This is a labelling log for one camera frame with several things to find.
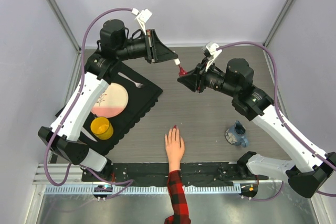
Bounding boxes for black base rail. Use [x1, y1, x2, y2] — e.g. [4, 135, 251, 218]
[82, 162, 268, 187]

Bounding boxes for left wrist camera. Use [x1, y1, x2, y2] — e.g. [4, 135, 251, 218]
[131, 8, 152, 33]

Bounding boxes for yellow cup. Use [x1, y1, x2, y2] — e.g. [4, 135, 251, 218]
[90, 117, 114, 141]

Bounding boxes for silver knife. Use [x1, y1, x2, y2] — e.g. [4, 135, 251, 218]
[79, 127, 97, 143]

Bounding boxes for red nail polish bottle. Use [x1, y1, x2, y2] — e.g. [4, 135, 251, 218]
[178, 65, 187, 77]

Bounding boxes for white cable duct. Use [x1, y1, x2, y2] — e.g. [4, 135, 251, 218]
[45, 184, 241, 195]

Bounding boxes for blue ceramic mug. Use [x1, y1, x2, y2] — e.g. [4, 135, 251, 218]
[225, 120, 249, 147]

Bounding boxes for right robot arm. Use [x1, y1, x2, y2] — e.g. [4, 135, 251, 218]
[177, 58, 335, 198]

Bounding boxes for white nail polish cap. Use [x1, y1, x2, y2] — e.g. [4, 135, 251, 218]
[174, 58, 181, 66]

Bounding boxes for black scalloped placemat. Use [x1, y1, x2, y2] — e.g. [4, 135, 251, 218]
[55, 61, 164, 156]

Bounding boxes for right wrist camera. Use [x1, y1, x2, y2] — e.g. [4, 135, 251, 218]
[202, 42, 222, 72]

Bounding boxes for red plaid sleeve forearm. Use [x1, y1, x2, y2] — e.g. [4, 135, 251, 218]
[164, 170, 191, 224]

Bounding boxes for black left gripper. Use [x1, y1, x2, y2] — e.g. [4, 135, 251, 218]
[117, 30, 179, 64]

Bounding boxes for mannequin hand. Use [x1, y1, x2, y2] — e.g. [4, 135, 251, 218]
[164, 125, 185, 173]

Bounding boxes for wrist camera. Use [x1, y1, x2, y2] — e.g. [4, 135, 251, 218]
[131, 8, 152, 33]
[202, 42, 222, 72]

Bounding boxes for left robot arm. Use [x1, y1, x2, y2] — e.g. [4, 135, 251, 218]
[38, 19, 178, 182]

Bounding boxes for pink and cream plate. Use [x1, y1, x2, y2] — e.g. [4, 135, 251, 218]
[91, 83, 129, 119]

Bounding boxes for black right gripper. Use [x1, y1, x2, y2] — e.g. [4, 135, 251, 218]
[178, 57, 239, 98]

